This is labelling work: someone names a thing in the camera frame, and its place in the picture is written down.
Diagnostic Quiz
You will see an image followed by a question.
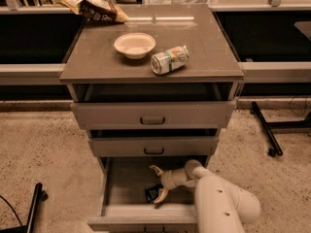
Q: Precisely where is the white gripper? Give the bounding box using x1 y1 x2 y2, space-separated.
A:
149 165 197 204

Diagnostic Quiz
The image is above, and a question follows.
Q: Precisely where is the dark blue rxbar wrapper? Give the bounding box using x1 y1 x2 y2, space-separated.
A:
145 183 163 203

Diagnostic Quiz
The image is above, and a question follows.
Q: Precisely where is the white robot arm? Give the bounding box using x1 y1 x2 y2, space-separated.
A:
150 159 261 233

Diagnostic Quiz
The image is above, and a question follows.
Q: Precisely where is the bottom grey drawer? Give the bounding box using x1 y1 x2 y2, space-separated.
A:
87 156 196 233

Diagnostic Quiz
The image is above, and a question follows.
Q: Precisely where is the grey drawer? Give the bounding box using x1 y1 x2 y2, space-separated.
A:
89 137 219 157
87 156 196 233
71 101 235 129

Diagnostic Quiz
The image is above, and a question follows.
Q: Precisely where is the middle grey drawer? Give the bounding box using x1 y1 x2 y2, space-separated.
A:
89 137 219 157

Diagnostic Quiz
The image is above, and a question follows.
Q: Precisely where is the top grey drawer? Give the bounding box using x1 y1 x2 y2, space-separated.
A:
71 101 235 129

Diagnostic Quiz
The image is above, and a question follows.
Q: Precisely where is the grey drawer cabinet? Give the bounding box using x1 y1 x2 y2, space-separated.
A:
59 3 245 233

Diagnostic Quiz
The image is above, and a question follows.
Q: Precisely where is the crushed soda can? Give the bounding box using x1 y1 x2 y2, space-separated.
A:
151 46 190 76

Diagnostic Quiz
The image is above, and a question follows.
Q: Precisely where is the black stand leg left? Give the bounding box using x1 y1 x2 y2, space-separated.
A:
0 183 49 233

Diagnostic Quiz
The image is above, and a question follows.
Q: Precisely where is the white paper bowl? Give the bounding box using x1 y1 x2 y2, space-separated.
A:
114 33 156 59

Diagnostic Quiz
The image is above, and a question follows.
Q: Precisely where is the brown chip bag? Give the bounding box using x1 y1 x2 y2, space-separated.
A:
61 0 128 23

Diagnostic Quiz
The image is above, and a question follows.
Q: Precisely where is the grey metal rail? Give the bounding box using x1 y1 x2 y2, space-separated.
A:
0 62 311 85

